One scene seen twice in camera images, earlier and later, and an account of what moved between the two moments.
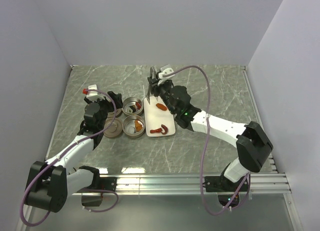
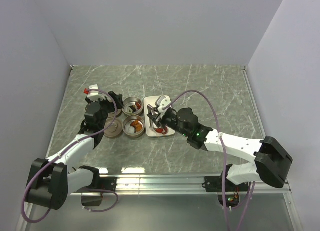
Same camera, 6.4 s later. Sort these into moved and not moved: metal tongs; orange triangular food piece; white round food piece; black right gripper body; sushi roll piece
Moved: black right gripper body; metal tongs
Not moved: white round food piece; orange triangular food piece; sushi roll piece
